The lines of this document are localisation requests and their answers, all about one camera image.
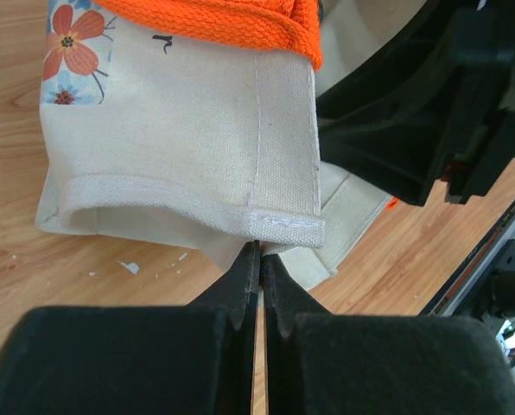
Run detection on canvas tote bag orange handles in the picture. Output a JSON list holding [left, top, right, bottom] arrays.
[[35, 1, 391, 289]]

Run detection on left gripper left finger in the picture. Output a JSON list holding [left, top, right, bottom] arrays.
[[0, 242, 260, 414]]

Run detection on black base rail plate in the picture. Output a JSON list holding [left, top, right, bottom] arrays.
[[425, 168, 515, 368]]

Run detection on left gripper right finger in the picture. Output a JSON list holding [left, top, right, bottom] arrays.
[[261, 255, 515, 414]]

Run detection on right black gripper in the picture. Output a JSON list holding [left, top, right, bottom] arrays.
[[317, 1, 515, 206]]

